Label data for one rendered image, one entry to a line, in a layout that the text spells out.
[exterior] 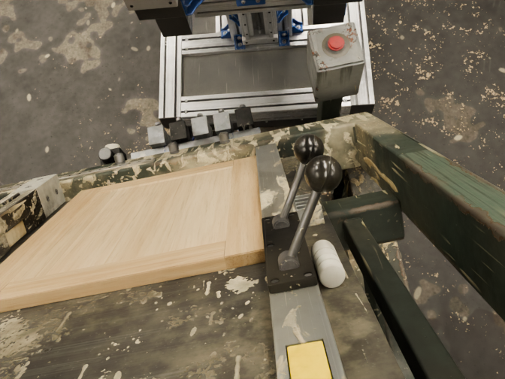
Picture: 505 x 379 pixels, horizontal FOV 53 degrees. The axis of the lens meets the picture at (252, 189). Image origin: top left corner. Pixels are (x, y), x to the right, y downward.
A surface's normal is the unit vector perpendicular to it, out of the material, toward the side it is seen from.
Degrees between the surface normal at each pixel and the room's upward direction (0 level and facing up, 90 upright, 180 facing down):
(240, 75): 0
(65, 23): 0
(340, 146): 33
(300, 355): 57
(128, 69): 0
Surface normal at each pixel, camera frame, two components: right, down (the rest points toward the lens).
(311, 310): -0.20, -0.94
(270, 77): -0.10, -0.28
